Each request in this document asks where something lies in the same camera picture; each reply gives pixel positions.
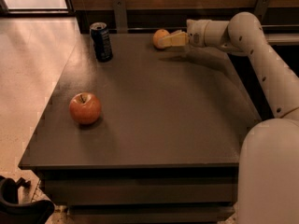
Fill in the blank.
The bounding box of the left metal wall bracket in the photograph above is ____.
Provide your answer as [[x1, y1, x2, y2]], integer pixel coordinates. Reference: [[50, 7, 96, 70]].
[[113, 0, 128, 34]]

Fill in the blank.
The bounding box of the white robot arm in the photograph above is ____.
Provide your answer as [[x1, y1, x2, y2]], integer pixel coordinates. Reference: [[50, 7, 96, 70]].
[[155, 12, 299, 224]]

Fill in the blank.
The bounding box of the right metal wall bracket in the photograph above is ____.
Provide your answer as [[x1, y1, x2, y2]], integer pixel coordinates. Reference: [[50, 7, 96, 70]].
[[253, 0, 271, 21]]

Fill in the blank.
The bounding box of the black office chair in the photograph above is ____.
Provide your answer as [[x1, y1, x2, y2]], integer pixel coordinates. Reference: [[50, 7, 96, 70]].
[[0, 176, 55, 224]]

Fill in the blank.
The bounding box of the metal wall bracket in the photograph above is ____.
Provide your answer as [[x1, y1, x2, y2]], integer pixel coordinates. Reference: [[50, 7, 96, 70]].
[[253, 0, 271, 21], [113, 0, 128, 34]]

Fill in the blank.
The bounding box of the orange fruit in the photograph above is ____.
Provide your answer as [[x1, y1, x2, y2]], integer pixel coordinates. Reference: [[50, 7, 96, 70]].
[[152, 29, 169, 49]]

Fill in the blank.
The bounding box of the grey side shelf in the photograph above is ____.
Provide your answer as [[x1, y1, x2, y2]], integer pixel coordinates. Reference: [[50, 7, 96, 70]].
[[265, 34, 299, 46]]

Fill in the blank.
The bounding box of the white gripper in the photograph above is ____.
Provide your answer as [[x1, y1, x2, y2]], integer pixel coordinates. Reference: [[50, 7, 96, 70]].
[[159, 20, 211, 49]]

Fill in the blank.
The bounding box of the dark blue soda can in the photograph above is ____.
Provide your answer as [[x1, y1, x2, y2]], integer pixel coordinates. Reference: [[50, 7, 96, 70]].
[[90, 22, 113, 63]]

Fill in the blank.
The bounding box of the grey drawer cabinet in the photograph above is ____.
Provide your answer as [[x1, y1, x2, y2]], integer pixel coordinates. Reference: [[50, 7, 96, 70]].
[[20, 35, 259, 224]]

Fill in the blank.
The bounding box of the red apple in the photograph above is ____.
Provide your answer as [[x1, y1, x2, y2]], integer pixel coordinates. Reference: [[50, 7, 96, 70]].
[[69, 92, 102, 125]]

